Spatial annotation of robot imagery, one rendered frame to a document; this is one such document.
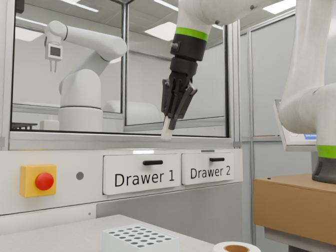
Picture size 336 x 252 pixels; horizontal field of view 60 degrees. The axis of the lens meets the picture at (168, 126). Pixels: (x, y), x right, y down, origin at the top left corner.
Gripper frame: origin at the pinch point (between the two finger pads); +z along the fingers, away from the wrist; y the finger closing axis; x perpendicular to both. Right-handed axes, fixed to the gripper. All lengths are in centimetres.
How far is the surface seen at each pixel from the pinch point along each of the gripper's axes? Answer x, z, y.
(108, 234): -28.8, 14.1, 22.4
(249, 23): 319, -109, -224
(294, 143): 72, 2, 5
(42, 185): -33.4, 14.9, 0.3
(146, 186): 0.0, 20.3, -3.4
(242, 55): 176, -44, -113
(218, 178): 35.8, 20.1, -3.4
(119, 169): -9.9, 14.7, -5.5
